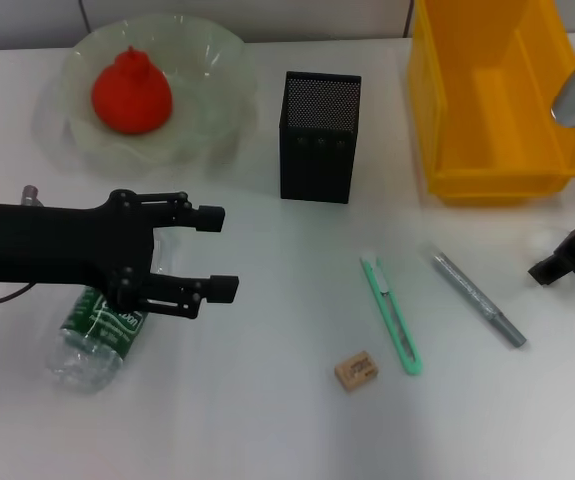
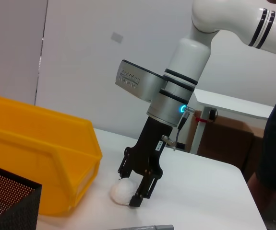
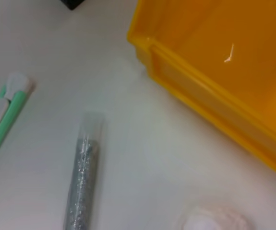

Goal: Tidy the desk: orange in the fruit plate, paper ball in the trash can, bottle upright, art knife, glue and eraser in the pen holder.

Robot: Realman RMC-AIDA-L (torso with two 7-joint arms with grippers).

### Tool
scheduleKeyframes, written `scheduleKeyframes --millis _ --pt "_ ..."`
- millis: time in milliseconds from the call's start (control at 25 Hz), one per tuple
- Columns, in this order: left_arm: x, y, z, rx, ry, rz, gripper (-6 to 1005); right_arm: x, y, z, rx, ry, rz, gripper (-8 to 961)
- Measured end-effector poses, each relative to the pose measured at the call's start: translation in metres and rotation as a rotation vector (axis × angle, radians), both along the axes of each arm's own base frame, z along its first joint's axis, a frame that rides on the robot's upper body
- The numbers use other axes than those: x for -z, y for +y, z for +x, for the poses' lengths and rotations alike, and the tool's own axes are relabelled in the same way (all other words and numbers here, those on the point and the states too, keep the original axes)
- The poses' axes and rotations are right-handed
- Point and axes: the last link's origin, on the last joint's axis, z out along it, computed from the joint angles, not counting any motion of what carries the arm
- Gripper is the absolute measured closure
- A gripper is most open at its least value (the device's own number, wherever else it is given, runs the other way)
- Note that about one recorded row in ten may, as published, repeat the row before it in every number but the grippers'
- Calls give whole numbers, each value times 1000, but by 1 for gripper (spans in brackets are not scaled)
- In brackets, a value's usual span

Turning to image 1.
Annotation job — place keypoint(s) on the black mesh pen holder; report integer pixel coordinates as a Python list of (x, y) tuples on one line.
[(317, 160)]

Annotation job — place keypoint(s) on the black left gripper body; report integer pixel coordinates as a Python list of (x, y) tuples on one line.
[(57, 245)]

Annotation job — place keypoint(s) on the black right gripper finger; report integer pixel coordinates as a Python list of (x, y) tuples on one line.
[(549, 270)]

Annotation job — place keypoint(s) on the small tan eraser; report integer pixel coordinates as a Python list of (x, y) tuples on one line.
[(358, 371)]

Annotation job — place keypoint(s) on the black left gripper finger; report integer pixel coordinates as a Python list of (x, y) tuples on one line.
[(222, 288), (209, 219)]

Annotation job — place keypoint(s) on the clear water bottle green label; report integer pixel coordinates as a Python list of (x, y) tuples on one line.
[(102, 335)]

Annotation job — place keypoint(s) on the grey marker pen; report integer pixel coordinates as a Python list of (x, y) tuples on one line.
[(472, 295)]

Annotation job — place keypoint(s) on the yellow plastic bin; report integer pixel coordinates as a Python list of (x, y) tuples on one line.
[(492, 115)]

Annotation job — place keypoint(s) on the mint green utility knife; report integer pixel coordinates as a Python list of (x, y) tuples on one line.
[(392, 315)]

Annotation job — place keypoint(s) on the pale green glass fruit bowl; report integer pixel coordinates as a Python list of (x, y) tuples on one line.
[(207, 85)]

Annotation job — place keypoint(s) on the red-orange toy orange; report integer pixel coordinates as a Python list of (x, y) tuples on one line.
[(132, 100)]

